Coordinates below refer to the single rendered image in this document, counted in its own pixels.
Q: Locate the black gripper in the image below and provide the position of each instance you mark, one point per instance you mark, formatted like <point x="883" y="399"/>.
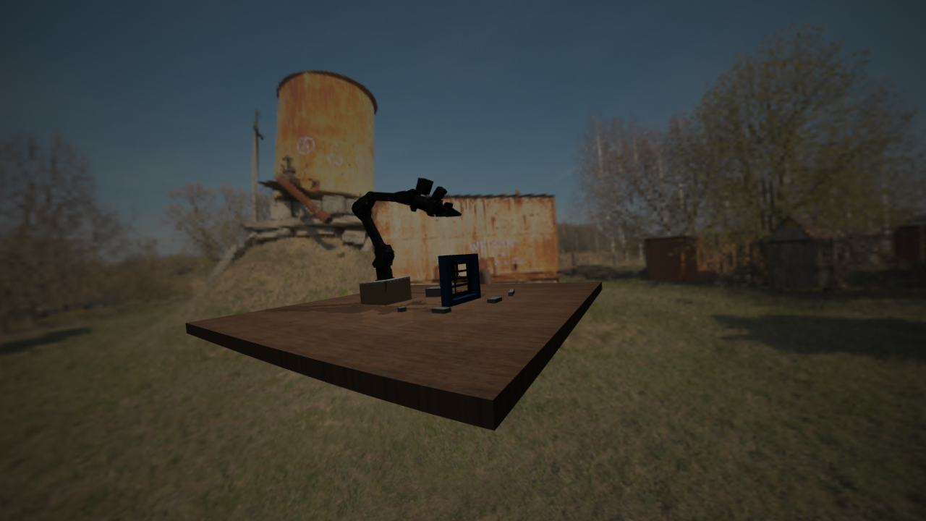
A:
<point x="437" y="208"/>

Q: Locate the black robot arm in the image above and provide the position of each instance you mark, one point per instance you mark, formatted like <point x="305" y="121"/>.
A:
<point x="384" y="254"/>

